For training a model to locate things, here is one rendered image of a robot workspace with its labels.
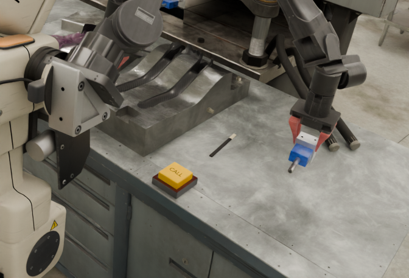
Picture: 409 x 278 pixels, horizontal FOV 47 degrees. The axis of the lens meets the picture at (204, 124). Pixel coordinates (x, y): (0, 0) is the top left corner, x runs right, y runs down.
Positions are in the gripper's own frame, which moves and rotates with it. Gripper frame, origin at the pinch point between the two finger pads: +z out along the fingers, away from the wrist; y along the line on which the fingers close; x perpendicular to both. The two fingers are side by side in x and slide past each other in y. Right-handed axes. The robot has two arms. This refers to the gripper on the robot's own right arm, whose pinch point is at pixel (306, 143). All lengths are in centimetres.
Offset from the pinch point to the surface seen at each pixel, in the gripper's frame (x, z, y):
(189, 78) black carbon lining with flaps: -16.8, 4.4, 40.9
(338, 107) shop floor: -207, 98, 17
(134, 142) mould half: 10.7, 11.8, 41.0
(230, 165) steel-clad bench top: 0.1, 15.0, 17.2
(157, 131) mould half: 6.7, 8.7, 36.7
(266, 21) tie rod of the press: -65, -1, 37
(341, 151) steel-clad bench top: -26.2, 15.4, -6.3
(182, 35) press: -70, 18, 73
